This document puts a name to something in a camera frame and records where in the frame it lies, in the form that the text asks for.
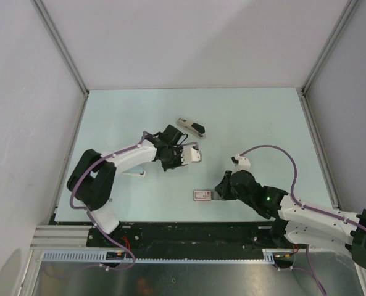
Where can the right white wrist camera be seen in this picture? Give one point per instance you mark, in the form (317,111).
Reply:
(240,163)

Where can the aluminium frame rail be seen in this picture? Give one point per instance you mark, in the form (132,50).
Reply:
(60,237)

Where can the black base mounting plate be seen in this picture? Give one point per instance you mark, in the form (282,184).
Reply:
(193,241)

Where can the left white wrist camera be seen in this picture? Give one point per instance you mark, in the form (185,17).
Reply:
(190,154)

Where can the staple box with staples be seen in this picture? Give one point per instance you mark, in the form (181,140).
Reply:
(206,195)

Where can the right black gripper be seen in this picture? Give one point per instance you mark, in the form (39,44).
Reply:
(222,189)

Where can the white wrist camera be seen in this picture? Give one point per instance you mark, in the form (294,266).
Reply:
(240,163)
(190,154)

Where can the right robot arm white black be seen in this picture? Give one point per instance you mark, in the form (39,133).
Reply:
(298,222)

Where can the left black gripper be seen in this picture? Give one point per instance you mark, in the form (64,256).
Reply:
(165,166)

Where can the beige black stapler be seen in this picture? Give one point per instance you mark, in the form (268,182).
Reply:
(192,127)

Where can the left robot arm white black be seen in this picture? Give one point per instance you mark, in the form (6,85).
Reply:
(92,179)

